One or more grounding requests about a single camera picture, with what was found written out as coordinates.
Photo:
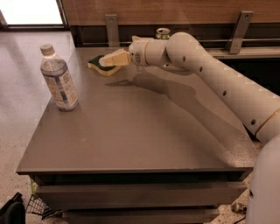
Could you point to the yellow sponge green scrub top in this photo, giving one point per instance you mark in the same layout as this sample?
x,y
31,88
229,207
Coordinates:
x,y
103,70

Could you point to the white power strip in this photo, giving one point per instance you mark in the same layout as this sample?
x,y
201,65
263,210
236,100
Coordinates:
x,y
238,208

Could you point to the black wire basket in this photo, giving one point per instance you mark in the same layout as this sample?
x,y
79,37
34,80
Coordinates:
x,y
37,206

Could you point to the green soda can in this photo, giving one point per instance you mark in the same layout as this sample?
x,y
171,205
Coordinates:
x,y
163,33

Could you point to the black bag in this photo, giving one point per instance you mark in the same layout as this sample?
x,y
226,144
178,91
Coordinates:
x,y
13,211

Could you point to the grey table with drawers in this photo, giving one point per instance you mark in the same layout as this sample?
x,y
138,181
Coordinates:
x,y
144,146

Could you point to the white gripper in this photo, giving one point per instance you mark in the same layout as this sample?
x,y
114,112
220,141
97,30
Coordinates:
x,y
136,53

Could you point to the right metal wall bracket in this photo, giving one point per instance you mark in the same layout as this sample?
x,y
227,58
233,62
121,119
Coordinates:
x,y
234,45

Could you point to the clear plastic water bottle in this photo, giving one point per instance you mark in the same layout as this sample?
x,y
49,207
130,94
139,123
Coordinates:
x,y
58,79

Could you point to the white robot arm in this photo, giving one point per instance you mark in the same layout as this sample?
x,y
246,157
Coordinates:
x,y
254,105

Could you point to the left metal wall bracket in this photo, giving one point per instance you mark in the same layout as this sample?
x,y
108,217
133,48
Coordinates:
x,y
112,30

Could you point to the metal wall bracket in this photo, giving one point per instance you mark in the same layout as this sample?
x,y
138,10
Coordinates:
x,y
234,45
112,30

